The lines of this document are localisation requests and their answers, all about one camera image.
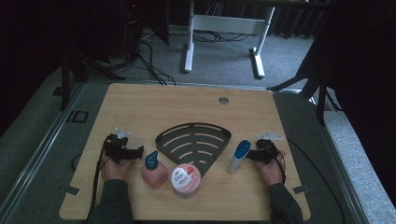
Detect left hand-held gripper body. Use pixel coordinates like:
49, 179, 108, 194
104, 128, 131, 164

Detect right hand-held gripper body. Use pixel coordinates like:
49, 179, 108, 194
255, 132, 285, 165

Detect white bottle with blue cap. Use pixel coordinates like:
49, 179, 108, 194
226, 139, 252, 175

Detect pink cream jar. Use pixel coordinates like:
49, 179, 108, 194
170, 162, 203, 199

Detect person's left hand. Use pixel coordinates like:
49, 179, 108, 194
100, 153, 134, 182

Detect person's right hand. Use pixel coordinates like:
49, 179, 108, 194
255, 148, 286, 187

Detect pink bottle with blue cap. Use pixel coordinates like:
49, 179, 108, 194
140, 149, 169, 189

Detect grey tape piece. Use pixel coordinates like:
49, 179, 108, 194
63, 184, 81, 197
291, 184, 311, 195

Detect black metal stand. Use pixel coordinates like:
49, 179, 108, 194
266, 59, 344, 127
52, 40, 126, 112

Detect black computer tower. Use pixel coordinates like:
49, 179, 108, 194
120, 0, 145, 59

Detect left hand-held gripper cable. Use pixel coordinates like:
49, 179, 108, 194
82, 134, 110, 224

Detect hand-held gripper cable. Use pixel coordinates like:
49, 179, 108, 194
82, 134, 110, 224
281, 138, 347, 224

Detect black rectangular bracket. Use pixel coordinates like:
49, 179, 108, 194
65, 109, 90, 124

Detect right hand-held gripper cable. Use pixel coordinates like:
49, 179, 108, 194
281, 138, 347, 224

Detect black floor cables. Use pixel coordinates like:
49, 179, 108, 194
136, 38, 177, 87

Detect white desk frame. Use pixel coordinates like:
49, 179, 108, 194
183, 0, 276, 79

